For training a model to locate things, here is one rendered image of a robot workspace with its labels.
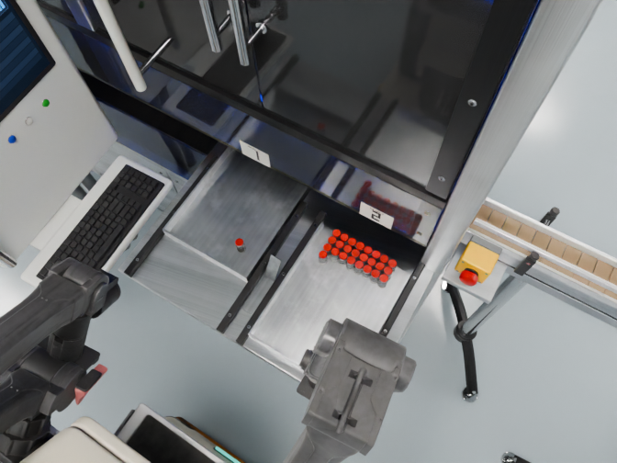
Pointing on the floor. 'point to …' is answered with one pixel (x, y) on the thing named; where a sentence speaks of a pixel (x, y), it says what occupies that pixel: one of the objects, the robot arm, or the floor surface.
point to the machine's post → (508, 121)
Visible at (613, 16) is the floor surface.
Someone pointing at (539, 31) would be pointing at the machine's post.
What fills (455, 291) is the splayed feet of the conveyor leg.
